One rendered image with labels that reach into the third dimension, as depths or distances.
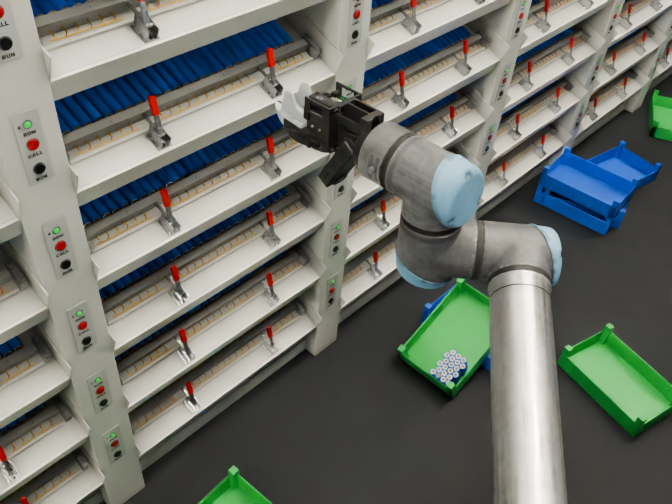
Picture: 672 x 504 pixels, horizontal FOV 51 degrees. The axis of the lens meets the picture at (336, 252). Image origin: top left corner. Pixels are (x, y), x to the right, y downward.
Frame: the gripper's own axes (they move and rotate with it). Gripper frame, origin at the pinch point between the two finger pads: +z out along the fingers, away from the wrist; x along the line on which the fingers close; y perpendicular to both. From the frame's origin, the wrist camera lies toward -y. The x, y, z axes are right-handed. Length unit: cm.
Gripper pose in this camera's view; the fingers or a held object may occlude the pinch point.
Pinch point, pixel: (282, 108)
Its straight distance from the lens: 117.2
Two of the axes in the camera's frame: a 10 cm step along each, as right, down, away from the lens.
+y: 0.4, -7.5, -6.6
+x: -6.9, 4.6, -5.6
